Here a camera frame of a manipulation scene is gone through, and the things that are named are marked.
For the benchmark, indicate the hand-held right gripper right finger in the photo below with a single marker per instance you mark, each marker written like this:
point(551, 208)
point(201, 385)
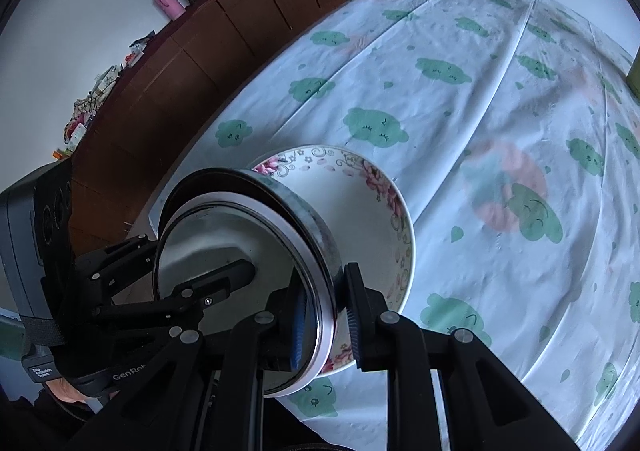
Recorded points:
point(352, 326)

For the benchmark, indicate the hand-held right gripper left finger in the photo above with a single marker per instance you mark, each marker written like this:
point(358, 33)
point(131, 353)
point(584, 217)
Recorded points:
point(299, 331)

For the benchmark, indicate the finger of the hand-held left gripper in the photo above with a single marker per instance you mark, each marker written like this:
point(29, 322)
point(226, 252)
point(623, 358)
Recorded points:
point(210, 288)
point(120, 261)

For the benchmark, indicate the white dark-rimmed bowl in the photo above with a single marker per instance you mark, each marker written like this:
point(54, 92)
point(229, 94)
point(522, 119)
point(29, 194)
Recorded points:
point(210, 241)

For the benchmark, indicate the large floral-rimmed white plate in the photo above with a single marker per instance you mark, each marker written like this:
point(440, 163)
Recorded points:
point(365, 231)

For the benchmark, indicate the person's left hand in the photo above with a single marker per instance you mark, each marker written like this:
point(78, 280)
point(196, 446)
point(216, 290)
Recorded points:
point(67, 390)

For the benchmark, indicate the pile of small packets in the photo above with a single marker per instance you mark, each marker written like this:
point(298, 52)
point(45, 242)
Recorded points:
point(100, 91)

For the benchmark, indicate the green cloud print tablecloth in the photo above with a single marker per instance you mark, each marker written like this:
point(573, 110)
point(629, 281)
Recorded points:
point(450, 156)

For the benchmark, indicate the brown wooden sideboard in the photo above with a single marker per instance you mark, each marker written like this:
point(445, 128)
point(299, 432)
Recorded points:
point(200, 56)

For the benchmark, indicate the pink thermos bottle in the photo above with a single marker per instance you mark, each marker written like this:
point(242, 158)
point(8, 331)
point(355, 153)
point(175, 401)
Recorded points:
point(167, 2)

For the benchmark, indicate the green thermos bottle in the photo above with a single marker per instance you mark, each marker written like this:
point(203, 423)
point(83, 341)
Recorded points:
point(635, 78)

